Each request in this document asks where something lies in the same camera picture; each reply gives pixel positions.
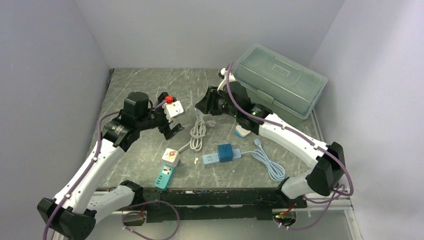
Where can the black base frame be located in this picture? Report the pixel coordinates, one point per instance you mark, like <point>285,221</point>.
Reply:
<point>259,203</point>

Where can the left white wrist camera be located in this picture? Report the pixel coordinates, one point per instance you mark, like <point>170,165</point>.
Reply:
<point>173,108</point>

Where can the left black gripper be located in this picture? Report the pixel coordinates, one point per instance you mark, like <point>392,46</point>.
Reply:
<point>168,132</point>

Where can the teal power strip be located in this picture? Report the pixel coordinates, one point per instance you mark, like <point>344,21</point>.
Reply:
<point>197,134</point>

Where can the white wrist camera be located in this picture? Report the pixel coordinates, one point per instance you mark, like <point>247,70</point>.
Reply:
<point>223,74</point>
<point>173,108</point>

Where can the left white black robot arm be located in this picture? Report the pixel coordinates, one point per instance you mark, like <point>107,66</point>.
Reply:
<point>74,212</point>

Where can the blue cube adapter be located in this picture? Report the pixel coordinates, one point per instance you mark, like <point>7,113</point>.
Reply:
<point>225,153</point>

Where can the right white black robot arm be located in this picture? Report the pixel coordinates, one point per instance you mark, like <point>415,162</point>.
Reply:
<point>326,161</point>

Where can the white cube socket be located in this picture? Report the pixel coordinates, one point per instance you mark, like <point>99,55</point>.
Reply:
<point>171,157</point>

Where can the light blue power strip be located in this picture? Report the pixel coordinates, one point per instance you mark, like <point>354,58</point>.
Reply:
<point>276,172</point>

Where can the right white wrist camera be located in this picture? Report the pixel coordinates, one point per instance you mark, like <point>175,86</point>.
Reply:
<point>223,74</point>

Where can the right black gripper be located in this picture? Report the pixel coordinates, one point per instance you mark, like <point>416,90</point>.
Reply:
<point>207,105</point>

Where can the green plastic toolbox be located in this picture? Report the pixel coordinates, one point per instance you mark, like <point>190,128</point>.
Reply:
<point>279,82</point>

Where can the white blue charger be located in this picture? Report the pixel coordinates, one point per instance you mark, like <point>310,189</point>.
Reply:
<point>241,132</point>

